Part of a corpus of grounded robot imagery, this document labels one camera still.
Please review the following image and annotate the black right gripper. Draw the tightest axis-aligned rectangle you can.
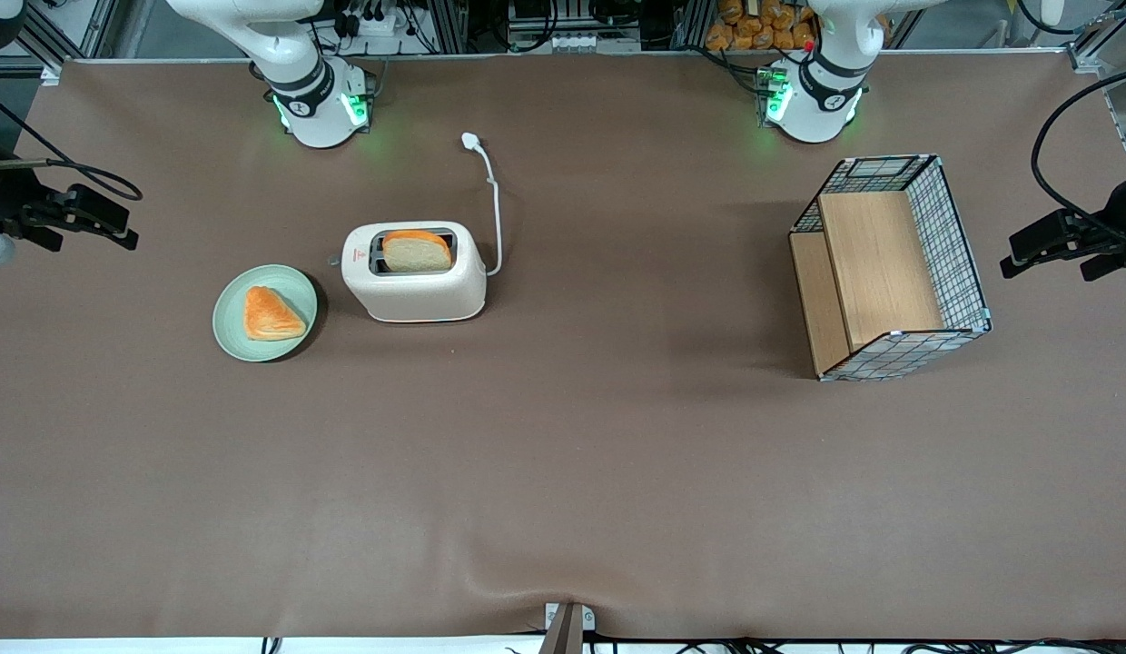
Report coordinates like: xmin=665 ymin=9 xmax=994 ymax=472
xmin=0 ymin=162 xmax=141 ymax=253

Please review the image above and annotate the cream white toaster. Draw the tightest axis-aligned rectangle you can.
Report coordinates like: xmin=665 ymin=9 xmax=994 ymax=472
xmin=330 ymin=221 xmax=488 ymax=324

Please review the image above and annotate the pale green round plate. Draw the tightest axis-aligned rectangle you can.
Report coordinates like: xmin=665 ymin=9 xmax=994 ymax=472
xmin=212 ymin=264 xmax=319 ymax=363

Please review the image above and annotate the wooden step shelf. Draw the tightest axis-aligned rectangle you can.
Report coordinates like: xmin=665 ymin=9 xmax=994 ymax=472
xmin=790 ymin=191 xmax=945 ymax=376

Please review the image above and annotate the triangular golden puff pastry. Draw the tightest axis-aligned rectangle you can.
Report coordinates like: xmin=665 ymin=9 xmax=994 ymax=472
xmin=243 ymin=286 xmax=308 ymax=342

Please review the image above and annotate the bread slice with brown crust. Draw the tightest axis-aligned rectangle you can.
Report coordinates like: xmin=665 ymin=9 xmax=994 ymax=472
xmin=381 ymin=230 xmax=453 ymax=273

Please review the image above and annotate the white power strip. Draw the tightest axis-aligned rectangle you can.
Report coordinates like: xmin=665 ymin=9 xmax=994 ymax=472
xmin=341 ymin=7 xmax=420 ymax=39

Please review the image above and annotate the bag of orange buns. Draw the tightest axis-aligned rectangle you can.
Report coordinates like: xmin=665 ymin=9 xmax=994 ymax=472
xmin=705 ymin=0 xmax=820 ymax=52

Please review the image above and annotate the brown table cover mat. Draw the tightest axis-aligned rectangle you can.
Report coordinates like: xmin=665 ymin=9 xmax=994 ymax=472
xmin=0 ymin=50 xmax=1126 ymax=641

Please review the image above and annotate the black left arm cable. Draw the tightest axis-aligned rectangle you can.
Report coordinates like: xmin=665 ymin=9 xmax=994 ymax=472
xmin=1031 ymin=65 xmax=1126 ymax=221

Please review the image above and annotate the black wire grid basket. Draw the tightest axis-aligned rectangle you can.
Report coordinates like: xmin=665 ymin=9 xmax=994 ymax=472
xmin=788 ymin=154 xmax=993 ymax=382

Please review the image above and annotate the white toaster power cable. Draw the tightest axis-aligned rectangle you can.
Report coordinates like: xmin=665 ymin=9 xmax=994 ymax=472
xmin=460 ymin=132 xmax=505 ymax=277

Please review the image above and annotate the grey metal table bracket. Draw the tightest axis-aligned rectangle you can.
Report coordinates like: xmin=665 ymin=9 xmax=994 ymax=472
xmin=538 ymin=602 xmax=597 ymax=654

